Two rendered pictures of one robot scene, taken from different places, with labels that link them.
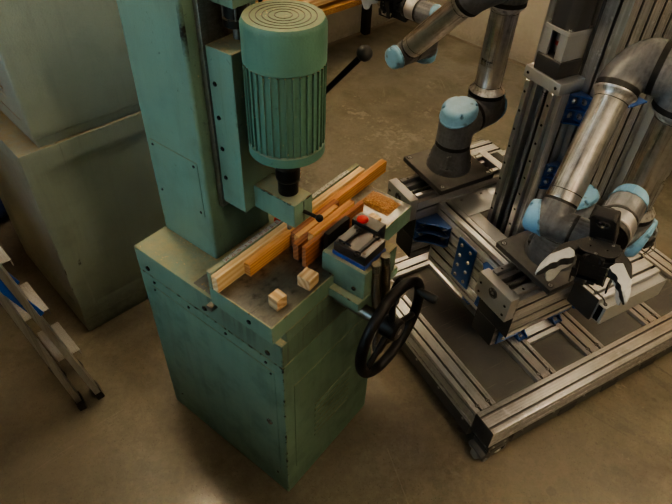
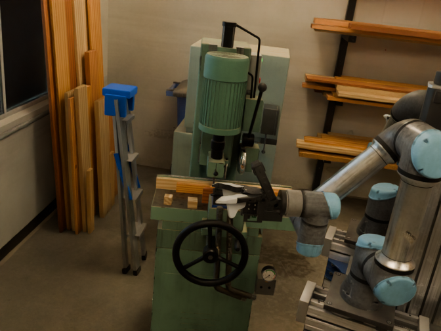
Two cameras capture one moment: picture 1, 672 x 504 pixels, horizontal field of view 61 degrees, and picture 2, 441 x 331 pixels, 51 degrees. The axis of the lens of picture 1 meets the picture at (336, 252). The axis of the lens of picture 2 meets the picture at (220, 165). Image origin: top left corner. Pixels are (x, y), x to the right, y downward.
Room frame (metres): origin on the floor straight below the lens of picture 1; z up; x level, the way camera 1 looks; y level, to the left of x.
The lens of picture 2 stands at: (-0.04, -1.32, 1.76)
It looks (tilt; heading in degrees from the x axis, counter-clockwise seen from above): 21 degrees down; 50
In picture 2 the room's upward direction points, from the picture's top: 6 degrees clockwise
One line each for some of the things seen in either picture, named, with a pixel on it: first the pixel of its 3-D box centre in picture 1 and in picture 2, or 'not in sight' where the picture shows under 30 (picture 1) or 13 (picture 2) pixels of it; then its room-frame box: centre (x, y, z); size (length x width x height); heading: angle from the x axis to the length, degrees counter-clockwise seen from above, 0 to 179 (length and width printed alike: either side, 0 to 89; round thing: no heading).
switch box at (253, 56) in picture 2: not in sight; (252, 71); (1.44, 0.30, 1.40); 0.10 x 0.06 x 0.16; 54
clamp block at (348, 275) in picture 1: (359, 260); (225, 212); (1.07, -0.06, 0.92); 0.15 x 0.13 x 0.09; 144
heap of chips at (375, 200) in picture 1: (380, 200); not in sight; (1.33, -0.12, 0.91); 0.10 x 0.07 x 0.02; 54
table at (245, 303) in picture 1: (332, 258); (223, 212); (1.12, 0.01, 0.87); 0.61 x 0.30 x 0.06; 144
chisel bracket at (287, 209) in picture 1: (283, 201); (215, 165); (1.15, 0.14, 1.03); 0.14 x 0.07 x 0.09; 54
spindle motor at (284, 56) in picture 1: (285, 87); (223, 93); (1.14, 0.12, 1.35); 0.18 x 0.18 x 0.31
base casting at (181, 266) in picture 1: (259, 260); (209, 211); (1.21, 0.22, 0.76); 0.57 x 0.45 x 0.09; 54
